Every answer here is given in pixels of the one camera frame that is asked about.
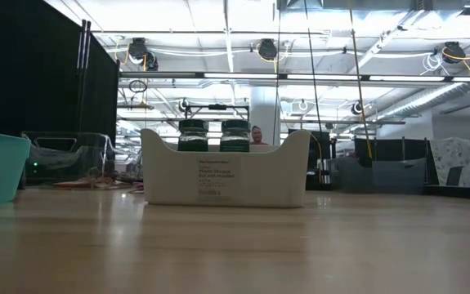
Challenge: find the green lidded spice jar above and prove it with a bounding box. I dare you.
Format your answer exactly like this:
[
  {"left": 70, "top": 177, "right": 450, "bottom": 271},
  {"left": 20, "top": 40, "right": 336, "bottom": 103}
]
[
  {"left": 219, "top": 118, "right": 252, "bottom": 154},
  {"left": 177, "top": 118, "right": 210, "bottom": 153}
]

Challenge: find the person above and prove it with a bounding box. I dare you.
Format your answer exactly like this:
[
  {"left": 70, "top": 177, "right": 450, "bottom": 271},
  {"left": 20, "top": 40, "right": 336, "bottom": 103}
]
[{"left": 249, "top": 125, "right": 269, "bottom": 146}]

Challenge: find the white building column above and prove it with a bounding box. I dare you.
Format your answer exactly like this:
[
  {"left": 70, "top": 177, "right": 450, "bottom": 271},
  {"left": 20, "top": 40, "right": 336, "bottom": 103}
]
[{"left": 249, "top": 85, "right": 281, "bottom": 146}]

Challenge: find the white plastic storage bin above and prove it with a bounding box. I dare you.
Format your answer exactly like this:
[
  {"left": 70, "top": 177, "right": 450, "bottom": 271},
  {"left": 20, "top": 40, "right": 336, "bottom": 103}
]
[{"left": 140, "top": 127, "right": 312, "bottom": 208}]

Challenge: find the long ceiling light bar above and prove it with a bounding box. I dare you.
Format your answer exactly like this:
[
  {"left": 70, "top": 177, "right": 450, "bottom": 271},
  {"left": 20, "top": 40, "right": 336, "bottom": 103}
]
[{"left": 119, "top": 71, "right": 470, "bottom": 82}]

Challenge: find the clear plastic bin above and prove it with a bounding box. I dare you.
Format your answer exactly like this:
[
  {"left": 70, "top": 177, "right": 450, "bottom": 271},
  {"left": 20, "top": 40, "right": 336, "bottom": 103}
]
[{"left": 20, "top": 131, "right": 115, "bottom": 189}]

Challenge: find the black stand pole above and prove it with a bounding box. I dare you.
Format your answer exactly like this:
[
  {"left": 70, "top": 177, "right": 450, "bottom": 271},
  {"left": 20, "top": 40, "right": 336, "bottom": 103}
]
[{"left": 77, "top": 19, "right": 92, "bottom": 115}]

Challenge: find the black curtain partition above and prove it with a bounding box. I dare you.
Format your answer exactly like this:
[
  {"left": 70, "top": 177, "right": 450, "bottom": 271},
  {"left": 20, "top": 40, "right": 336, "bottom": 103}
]
[{"left": 0, "top": 0, "right": 120, "bottom": 138}]

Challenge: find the patterned room divider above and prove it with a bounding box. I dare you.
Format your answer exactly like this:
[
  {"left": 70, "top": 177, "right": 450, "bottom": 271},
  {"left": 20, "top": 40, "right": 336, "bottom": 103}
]
[{"left": 429, "top": 137, "right": 470, "bottom": 188}]

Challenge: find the black hanging cable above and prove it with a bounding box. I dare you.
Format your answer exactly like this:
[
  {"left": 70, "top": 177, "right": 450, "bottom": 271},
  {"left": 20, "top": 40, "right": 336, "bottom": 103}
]
[
  {"left": 273, "top": 0, "right": 282, "bottom": 145},
  {"left": 302, "top": 0, "right": 325, "bottom": 132}
]

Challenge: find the black ceiling cable reel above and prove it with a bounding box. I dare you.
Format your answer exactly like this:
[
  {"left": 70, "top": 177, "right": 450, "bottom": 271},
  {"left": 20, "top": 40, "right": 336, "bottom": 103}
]
[
  {"left": 128, "top": 37, "right": 159, "bottom": 71},
  {"left": 441, "top": 41, "right": 467, "bottom": 65},
  {"left": 257, "top": 38, "right": 279, "bottom": 61}
]

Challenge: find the yellow hanging cable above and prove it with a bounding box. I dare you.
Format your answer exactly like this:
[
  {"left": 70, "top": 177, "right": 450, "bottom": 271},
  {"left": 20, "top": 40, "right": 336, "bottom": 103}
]
[{"left": 347, "top": 0, "right": 374, "bottom": 159}]

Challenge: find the black metal table frame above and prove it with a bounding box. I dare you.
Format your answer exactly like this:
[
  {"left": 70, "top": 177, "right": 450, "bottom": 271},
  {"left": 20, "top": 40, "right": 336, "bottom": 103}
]
[{"left": 424, "top": 184, "right": 470, "bottom": 202}]

